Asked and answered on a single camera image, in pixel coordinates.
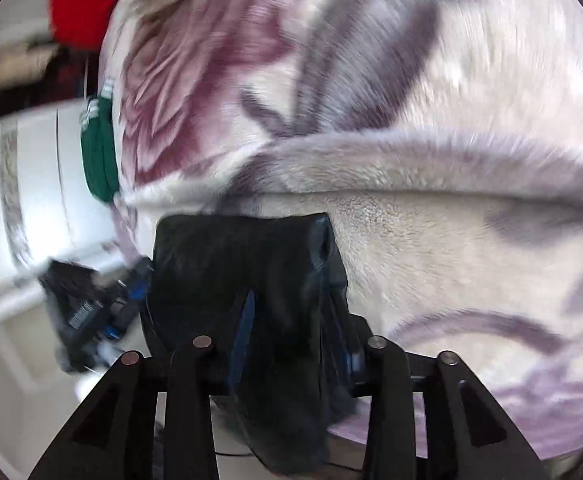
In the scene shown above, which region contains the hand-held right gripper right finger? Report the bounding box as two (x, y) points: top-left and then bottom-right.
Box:
(344, 335), (548, 480)

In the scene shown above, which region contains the green garment with white stripes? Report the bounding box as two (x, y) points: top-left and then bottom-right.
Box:
(80, 77), (123, 204)

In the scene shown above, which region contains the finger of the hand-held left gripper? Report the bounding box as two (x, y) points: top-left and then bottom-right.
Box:
(114, 256), (155, 333)

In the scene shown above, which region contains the red quilt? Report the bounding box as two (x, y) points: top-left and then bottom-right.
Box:
(50, 0), (133, 54)

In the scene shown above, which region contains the black leather jacket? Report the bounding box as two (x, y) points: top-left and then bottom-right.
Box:
(140, 212), (368, 477)

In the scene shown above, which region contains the white wardrobe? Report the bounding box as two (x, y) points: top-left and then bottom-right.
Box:
(0, 99), (144, 480)

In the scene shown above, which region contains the beige hanging coat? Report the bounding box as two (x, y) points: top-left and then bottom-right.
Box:
(0, 42), (61, 100)

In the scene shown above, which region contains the floral fleece blanket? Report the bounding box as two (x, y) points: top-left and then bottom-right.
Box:
(98, 0), (583, 461)

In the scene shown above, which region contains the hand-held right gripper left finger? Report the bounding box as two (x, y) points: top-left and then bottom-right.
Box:
(28, 289), (258, 480)

